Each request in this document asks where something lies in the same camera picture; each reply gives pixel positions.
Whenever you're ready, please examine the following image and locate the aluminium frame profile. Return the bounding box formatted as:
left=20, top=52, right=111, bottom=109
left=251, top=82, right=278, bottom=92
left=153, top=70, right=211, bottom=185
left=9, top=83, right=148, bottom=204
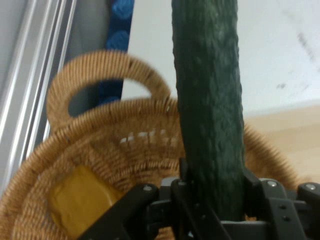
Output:
left=0, top=0, right=78, bottom=196

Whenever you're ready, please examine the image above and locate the dark green toy cucumber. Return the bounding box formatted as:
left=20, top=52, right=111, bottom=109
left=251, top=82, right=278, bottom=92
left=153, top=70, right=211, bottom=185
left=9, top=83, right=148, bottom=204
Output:
left=171, top=0, right=247, bottom=222

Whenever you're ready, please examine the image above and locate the yellow block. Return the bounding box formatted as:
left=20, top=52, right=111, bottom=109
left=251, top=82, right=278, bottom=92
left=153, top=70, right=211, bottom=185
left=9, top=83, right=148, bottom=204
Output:
left=48, top=164, right=125, bottom=238

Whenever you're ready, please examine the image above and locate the blue dotted cloth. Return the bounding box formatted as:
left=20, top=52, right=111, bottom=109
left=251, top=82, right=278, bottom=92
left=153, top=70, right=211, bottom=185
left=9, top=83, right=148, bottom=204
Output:
left=97, top=0, right=136, bottom=106

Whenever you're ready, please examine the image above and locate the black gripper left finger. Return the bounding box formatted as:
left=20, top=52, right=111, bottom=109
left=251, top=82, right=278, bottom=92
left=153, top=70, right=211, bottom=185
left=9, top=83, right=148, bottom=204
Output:
left=77, top=157, right=226, bottom=240

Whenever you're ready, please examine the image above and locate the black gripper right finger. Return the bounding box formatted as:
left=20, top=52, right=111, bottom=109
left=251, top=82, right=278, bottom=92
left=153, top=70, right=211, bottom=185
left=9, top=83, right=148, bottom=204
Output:
left=242, top=168, right=320, bottom=240

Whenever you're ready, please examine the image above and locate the woven wicker basket with handle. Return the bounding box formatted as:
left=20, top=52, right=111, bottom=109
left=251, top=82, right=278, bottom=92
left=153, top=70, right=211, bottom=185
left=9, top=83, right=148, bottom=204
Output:
left=0, top=49, right=308, bottom=240

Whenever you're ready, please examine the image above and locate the grey post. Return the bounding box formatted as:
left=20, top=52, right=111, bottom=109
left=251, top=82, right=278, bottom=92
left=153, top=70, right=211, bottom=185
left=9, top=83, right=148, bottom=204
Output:
left=67, top=0, right=113, bottom=118

